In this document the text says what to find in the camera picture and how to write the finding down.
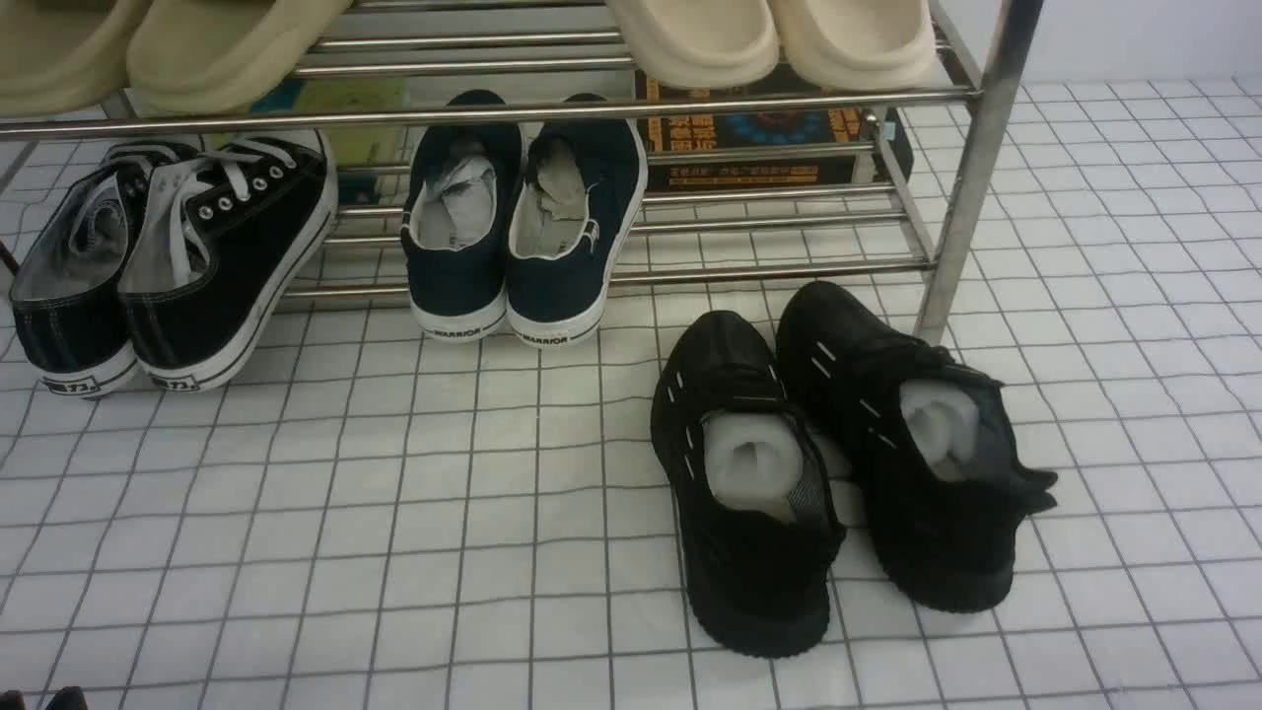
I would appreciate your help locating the navy slip-on shoe left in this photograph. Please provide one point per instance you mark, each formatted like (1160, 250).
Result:
(462, 188)

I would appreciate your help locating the black orange book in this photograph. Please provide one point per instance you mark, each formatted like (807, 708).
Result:
(769, 149)

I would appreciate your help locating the beige slipper far left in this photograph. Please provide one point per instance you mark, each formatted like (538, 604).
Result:
(62, 55)

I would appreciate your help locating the navy slip-on shoe right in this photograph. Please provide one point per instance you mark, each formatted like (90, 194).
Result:
(583, 183)

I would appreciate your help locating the black canvas sneaker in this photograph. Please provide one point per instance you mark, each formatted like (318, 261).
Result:
(223, 236)
(67, 315)

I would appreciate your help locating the black knit sneaker left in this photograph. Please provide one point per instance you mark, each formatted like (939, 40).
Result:
(757, 523)

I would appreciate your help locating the stainless steel shoe rack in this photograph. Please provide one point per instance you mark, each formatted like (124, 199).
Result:
(989, 97)

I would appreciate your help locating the beige slipper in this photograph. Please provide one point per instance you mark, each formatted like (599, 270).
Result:
(62, 55)
(205, 57)

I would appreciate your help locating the navy slip-on shoe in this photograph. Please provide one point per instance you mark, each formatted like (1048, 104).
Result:
(583, 183)
(462, 188)

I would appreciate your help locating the black knit sneaker right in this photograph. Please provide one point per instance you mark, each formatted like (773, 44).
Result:
(928, 442)

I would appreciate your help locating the black knit sneaker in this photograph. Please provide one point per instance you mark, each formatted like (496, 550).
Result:
(928, 442)
(757, 523)

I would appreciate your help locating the cream slipper far right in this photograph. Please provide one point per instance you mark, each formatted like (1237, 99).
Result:
(858, 46)

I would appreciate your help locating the cream slipper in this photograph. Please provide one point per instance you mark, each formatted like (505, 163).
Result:
(699, 44)
(858, 46)

